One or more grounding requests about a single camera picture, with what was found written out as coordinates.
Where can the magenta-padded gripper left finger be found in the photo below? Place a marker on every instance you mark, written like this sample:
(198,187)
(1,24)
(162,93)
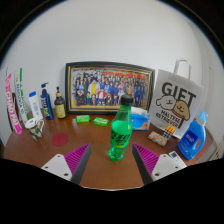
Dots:
(77,158)

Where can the white paper gift bag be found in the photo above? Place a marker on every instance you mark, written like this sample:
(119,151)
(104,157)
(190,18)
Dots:
(173,100)

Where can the orange and black puzzle cube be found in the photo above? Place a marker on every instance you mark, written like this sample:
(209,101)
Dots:
(169,132)

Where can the white camouflage-print mug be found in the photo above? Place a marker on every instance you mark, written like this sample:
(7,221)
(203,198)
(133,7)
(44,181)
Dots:
(34,130)

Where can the green plastic drink bottle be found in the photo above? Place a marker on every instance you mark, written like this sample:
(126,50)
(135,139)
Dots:
(121,133)

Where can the white remote control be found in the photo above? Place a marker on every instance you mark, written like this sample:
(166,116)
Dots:
(176,158)

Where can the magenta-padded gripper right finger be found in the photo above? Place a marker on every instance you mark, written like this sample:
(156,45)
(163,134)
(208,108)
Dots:
(146,158)

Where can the small green packet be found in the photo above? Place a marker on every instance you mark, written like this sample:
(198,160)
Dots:
(83,118)
(100,121)

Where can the pink shuttlecock tube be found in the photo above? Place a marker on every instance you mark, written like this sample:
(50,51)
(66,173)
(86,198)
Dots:
(12,106)

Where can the green and white shuttlecock tube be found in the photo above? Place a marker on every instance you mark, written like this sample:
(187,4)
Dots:
(20,96)

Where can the flat round red coaster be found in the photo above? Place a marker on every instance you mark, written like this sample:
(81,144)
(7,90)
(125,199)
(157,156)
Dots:
(60,139)

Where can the small patterned snack packet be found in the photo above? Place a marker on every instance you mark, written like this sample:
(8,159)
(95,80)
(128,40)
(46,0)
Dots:
(157,138)

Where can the brown pump bottle yellow label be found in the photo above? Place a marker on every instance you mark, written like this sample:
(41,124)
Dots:
(60,108)

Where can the white bottle with blue cap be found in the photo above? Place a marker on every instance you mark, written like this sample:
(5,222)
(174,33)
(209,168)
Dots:
(35,106)

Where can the framed group picture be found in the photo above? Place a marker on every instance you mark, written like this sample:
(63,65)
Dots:
(100,86)

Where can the dark blue pump bottle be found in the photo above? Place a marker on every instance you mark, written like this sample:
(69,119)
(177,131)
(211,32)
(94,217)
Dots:
(46,105)

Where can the blue detergent bottle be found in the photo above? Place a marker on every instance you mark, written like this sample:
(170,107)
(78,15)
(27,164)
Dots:
(190,140)

